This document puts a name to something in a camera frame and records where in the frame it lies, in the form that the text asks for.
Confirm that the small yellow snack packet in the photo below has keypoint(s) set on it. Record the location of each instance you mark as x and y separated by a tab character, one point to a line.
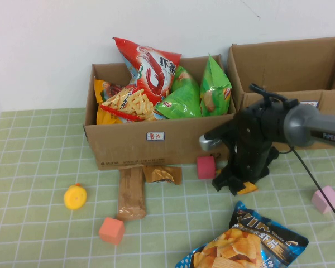
249	189

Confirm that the orange foam cube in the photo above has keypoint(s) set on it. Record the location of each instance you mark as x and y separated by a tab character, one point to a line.
110	230

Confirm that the blue shrimp chips bag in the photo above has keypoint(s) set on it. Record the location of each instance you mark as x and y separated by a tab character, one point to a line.
254	240

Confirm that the yellow crinkle fries bag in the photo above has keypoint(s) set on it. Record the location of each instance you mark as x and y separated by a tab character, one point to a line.
134	104

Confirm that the orange snack bag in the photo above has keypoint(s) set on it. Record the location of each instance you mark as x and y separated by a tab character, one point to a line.
104	118

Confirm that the long brown wafer package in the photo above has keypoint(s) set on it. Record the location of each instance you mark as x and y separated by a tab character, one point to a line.
131	192

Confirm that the yellow rubber duck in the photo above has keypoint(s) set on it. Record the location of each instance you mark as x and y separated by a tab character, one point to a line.
75	198

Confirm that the cardboard box with chips label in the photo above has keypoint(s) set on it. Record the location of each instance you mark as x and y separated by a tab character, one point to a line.
123	145

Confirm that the golden brown snack packet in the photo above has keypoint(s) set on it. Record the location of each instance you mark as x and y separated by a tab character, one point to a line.
162	174

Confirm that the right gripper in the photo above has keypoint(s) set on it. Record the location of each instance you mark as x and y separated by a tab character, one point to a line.
251	162

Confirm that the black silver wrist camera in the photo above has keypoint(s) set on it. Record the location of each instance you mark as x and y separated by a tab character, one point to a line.
212	139

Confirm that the magenta foam cube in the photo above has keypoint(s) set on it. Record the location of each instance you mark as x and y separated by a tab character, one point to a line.
205	167

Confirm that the cardboard box with biscuit label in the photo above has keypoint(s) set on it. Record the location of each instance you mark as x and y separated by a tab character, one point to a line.
282	67

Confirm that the green potato chips bag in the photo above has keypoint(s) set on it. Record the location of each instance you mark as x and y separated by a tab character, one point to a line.
181	78
215	83
181	103

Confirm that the green checked tablecloth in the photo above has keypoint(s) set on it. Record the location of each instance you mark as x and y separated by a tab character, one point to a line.
30	167

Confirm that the pink foam cube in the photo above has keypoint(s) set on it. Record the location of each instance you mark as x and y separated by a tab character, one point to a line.
316	202

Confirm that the red shrimp stick bag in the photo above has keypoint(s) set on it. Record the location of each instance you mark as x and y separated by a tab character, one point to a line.
153	69

